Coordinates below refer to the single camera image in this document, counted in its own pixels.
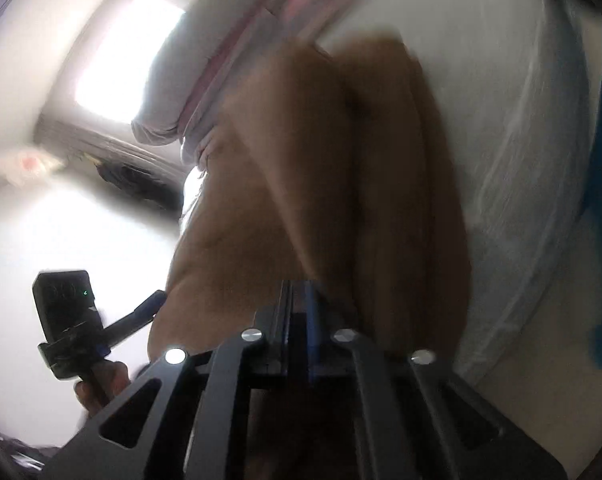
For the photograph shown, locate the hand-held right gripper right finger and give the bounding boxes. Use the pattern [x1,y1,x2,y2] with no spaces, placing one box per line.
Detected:
[305,280,569,480]

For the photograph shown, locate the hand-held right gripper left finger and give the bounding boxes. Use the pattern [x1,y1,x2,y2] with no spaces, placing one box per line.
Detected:
[43,280,306,480]

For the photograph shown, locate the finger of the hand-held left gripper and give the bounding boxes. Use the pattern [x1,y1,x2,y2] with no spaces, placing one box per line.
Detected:
[103,290,168,348]

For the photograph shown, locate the brown jacket with fleece collar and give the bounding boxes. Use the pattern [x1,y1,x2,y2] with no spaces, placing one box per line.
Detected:
[148,35,474,376]

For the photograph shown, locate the dark hanging clothes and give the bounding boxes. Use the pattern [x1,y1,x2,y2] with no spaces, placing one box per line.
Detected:
[96,160,184,221]

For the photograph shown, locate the person's left hand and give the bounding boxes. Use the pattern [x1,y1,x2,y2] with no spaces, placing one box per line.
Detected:
[73,360,132,418]

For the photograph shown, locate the grey window curtain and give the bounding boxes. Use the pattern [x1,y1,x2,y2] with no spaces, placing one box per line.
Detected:
[33,115,186,196]

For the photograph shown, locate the grey folded quilt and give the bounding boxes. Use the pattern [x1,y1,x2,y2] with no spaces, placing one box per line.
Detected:
[131,0,292,143]

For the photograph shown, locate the stack of folded blankets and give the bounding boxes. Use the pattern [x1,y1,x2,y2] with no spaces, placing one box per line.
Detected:
[181,0,366,171]

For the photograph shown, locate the bed with grey checked sheet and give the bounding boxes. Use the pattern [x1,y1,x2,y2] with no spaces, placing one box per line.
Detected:
[178,0,602,461]

